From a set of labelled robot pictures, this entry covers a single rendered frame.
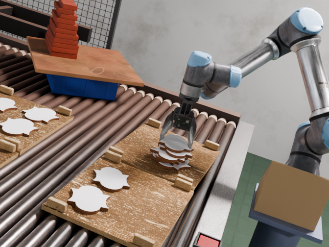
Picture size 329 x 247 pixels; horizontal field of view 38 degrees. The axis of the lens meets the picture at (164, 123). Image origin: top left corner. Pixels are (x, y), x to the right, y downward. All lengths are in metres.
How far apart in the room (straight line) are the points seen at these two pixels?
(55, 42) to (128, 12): 2.35
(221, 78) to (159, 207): 0.49
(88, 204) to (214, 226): 0.41
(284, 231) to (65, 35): 1.31
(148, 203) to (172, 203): 0.08
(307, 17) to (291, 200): 0.67
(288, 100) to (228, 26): 0.85
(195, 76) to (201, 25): 2.85
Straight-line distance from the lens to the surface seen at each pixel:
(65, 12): 2.34
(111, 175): 1.61
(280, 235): 1.90
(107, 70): 2.34
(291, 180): 1.78
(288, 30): 1.90
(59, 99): 2.21
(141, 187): 1.61
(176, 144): 1.78
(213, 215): 1.62
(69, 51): 2.38
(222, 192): 1.78
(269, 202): 1.82
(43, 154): 1.71
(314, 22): 1.89
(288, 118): 4.56
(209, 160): 1.94
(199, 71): 1.65
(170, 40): 4.57
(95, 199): 1.47
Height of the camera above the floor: 1.72
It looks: 21 degrees down
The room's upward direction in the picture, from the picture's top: 16 degrees clockwise
